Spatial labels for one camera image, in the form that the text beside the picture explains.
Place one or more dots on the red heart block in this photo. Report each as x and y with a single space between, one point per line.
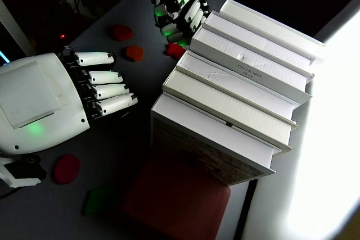
121 32

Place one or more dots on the red hardcover book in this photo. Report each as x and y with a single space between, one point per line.
174 203

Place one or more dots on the red star block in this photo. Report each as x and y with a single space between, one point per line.
174 50

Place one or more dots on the white book with Chinese title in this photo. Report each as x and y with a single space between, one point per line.
225 105

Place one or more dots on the orange hexagon block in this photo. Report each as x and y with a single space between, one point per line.
134 53

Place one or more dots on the cyan light strip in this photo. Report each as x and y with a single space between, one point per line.
3 57

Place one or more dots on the grey table cloth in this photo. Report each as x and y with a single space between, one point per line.
42 214

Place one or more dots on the white frame post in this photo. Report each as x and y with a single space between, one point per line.
12 26

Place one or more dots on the magenta round block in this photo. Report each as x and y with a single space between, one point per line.
66 169

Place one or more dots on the green block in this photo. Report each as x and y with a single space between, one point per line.
95 200

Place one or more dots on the white Special Issue book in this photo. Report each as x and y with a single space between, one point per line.
239 33

